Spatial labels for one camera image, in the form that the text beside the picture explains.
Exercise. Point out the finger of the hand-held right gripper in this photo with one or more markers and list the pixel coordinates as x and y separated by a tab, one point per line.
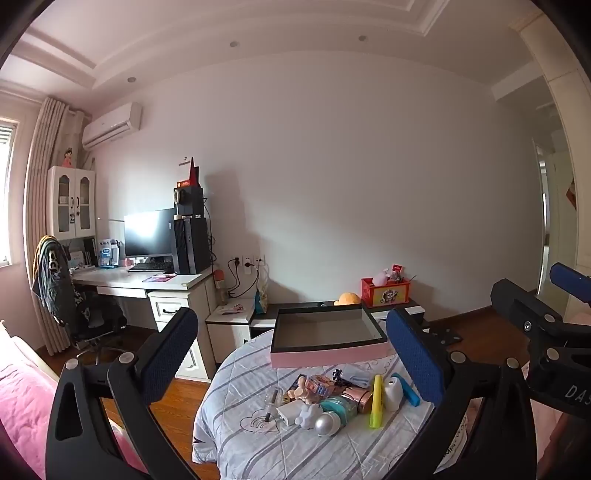
570	279
521	304

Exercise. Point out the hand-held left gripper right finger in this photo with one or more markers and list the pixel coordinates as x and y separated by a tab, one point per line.
413	355

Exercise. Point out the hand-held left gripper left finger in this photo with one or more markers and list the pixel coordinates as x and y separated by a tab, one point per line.
166	350

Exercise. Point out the blue stick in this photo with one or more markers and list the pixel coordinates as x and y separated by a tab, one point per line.
412	397

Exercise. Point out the light blue plastic packet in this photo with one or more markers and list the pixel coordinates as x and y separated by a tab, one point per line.
360	374

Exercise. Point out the yellow highlighter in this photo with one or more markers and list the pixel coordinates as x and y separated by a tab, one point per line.
376	401

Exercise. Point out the rose gold bottle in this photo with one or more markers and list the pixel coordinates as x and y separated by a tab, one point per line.
360	398

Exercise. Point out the black hair clip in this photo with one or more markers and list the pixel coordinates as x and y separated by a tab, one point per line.
339	376

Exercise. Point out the pink storage box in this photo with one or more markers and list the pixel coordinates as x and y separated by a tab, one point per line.
323	357

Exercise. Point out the teal jar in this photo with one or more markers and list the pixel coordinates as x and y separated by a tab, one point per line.
337	408

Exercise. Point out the colourful card pack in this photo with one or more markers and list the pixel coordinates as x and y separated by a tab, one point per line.
321	384

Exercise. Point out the silver white ball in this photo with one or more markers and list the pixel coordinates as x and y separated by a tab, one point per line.
328	424

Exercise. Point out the doll figurine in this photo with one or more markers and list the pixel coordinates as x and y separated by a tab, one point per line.
300	391

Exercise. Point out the small glass bottle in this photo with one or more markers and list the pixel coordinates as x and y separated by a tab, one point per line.
272	404

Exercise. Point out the small white figurine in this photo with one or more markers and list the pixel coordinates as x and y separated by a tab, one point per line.
308	415

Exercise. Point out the white charger adapter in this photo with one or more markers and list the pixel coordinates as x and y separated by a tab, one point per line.
288	415

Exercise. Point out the pink printed cloth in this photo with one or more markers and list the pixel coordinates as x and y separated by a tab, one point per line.
542	429

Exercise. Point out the white door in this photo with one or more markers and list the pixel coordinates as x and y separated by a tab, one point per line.
561	230

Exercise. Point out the white nightstand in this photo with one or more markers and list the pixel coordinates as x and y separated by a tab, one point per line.
228	332

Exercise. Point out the red printed box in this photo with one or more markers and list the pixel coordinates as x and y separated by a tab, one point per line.
385	295

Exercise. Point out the pink mouse pad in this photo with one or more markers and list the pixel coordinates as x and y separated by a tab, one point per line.
159	278

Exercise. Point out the pink white small pouch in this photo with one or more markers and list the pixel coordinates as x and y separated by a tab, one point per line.
231	308

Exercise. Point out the black office chair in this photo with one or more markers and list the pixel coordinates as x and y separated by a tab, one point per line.
92	318

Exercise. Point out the pink plush toy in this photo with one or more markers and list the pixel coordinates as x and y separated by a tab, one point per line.
382	278

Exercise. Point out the red door decoration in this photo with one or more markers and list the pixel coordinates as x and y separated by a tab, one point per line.
571	194

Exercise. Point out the black keyboard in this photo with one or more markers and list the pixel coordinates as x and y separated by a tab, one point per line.
147	266

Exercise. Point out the orange plush toy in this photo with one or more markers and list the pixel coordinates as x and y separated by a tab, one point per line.
347	299

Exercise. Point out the white desk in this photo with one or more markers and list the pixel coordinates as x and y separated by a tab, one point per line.
115	279

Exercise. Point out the red-capped bottle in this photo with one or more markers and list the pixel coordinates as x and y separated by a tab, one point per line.
220	279

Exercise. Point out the low black white table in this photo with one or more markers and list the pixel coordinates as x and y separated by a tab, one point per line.
261	331

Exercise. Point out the black computer tower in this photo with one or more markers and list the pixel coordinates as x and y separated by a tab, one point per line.
191	247

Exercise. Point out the snack bag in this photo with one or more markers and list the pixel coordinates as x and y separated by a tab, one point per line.
261	300

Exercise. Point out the blue white box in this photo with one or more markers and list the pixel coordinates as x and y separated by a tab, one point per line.
109	254

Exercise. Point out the computer monitor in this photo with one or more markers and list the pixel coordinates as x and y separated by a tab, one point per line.
150	233

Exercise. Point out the dark printed jacket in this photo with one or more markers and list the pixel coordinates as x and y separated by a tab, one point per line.
53	277

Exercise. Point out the striped white quilt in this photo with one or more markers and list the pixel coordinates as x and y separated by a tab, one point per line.
277	452

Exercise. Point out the black speaker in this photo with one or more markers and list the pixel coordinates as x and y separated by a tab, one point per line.
189	201

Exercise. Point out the pink blanket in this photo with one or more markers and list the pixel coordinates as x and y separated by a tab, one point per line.
23	406

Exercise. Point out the white glass-door cabinet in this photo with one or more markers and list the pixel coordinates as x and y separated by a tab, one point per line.
55	207

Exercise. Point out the red paper bag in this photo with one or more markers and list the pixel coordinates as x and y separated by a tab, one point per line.
194	171

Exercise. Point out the white wardrobe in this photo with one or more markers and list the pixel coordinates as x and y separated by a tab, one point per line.
568	92

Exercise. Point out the cartoon girl figure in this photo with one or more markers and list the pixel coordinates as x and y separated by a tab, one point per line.
68	158

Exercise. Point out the window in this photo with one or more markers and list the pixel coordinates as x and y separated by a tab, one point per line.
7	194

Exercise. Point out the white air conditioner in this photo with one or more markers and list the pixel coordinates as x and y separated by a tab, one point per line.
111	125

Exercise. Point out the wall power outlets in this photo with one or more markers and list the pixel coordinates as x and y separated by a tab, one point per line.
249	261

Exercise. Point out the white bed frame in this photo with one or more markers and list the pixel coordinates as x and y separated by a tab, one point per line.
27	353

